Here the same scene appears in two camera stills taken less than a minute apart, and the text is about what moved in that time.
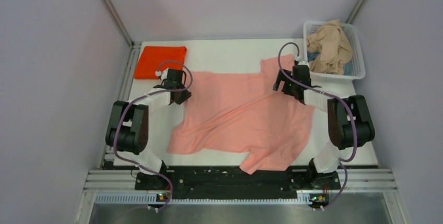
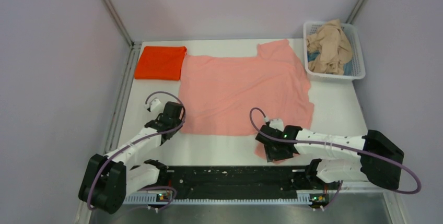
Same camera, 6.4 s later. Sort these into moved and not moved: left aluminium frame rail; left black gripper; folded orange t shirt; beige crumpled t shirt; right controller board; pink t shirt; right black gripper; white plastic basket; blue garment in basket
Moved: pink t shirt; left black gripper; right black gripper
Not moved: left aluminium frame rail; beige crumpled t shirt; folded orange t shirt; blue garment in basket; white plastic basket; right controller board
